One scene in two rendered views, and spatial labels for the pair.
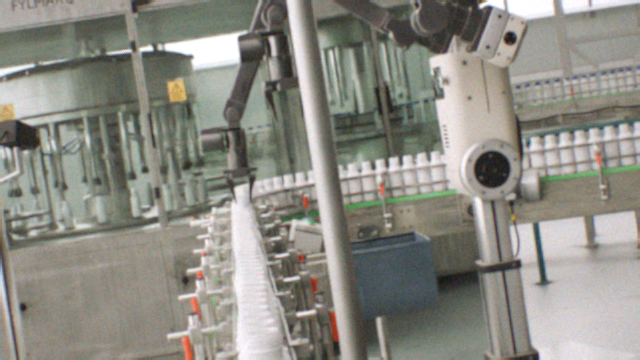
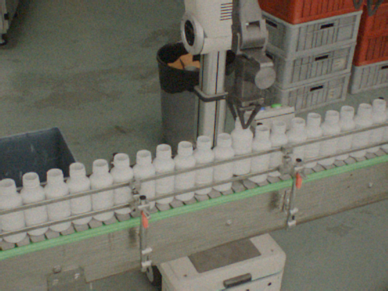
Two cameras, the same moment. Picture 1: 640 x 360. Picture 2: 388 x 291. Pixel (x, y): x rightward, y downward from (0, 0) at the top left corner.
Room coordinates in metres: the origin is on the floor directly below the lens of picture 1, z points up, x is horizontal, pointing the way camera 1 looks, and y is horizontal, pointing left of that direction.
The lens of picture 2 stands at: (4.07, 1.48, 2.01)
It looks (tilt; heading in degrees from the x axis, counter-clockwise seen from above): 32 degrees down; 252
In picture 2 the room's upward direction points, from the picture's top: straight up
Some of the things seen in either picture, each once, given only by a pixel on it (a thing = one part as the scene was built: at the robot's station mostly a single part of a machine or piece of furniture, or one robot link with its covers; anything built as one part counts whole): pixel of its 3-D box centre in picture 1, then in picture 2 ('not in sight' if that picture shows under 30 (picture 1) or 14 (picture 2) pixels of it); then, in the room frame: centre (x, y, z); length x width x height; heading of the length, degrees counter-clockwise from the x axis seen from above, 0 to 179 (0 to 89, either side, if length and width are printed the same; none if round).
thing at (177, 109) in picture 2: not in sight; (194, 104); (2.87, -1.39, 0.32); 0.45 x 0.45 x 0.64
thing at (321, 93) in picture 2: not in sight; (296, 84); (1.92, -1.82, 0.11); 0.61 x 0.41 x 0.22; 10
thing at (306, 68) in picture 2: not in sight; (301, 55); (1.92, -1.82, 0.33); 0.61 x 0.41 x 0.22; 10
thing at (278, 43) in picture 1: (276, 46); not in sight; (2.94, 0.06, 1.57); 0.07 x 0.06 x 0.07; 94
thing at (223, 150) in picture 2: not in sight; (222, 161); (3.46, 0.24, 1.08); 0.06 x 0.06 x 0.17
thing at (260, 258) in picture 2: not in sight; (203, 230); (3.20, -0.42, 0.24); 0.68 x 0.53 x 0.41; 94
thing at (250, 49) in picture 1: (260, 35); not in sight; (2.94, 0.09, 1.60); 0.12 x 0.09 x 0.12; 94
